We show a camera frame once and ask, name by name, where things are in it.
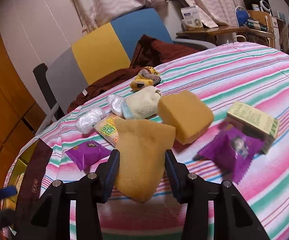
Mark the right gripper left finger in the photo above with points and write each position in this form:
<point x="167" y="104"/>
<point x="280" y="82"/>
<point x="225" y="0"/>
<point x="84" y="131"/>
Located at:
<point x="50" y="215"/>

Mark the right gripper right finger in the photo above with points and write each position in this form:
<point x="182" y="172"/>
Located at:
<point x="233" y="217"/>

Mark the purple snack packet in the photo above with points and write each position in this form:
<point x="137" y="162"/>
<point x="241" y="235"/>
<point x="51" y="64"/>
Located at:
<point x="232" y="150"/>
<point x="87" y="153"/>

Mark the green cream small box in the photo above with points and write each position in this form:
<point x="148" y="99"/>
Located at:
<point x="255" y="123"/>

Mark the yellow green cracker packet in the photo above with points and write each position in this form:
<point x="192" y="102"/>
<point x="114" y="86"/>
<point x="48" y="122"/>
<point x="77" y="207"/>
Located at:
<point x="107" y="129"/>

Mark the tan sponge cake bun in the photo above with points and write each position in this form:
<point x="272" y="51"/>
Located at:
<point x="142" y="145"/>

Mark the cream sock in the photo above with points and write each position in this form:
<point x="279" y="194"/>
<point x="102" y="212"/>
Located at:
<point x="142" y="104"/>

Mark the yellow striped sock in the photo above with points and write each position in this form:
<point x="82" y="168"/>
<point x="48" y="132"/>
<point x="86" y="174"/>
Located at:
<point x="147" y="76"/>

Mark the gold metal tin box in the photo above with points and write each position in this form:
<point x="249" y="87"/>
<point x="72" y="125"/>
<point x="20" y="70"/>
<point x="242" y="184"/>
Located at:
<point x="17" y="175"/>

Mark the wooden wardrobe panels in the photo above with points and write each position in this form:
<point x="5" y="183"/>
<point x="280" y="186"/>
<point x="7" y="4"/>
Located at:
<point x="20" y="115"/>

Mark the white plastic wrapped ball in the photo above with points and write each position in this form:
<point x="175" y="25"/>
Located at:
<point x="88" y="120"/>

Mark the black rolled mat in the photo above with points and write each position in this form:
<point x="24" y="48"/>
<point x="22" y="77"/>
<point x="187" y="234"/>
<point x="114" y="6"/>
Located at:
<point x="47" y="81"/>

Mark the grey yellow blue chair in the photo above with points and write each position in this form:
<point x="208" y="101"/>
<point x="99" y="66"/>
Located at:
<point x="103" y="51"/>

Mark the maroon red garment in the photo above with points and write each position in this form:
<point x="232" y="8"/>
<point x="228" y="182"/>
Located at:
<point x="149" y="52"/>

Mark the wooden side desk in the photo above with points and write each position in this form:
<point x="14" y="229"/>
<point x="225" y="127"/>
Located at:
<point x="221" y="34"/>

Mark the white blue product box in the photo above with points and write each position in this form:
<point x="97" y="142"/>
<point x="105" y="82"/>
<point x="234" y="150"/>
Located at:
<point x="191" y="18"/>

